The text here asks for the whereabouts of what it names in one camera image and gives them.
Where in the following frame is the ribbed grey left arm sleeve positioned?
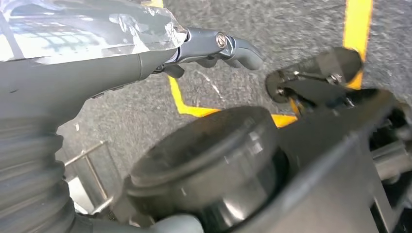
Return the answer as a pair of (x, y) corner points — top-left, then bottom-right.
(0, 117), (78, 233)

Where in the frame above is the silver floor socket box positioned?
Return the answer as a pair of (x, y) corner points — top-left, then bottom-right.
(63, 140), (117, 215)

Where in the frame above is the black robot lower body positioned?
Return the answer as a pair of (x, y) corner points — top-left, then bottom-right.
(111, 46), (412, 233)

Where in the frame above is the yellow floor tape marking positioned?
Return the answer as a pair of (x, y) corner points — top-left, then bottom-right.
(141, 0), (374, 129)

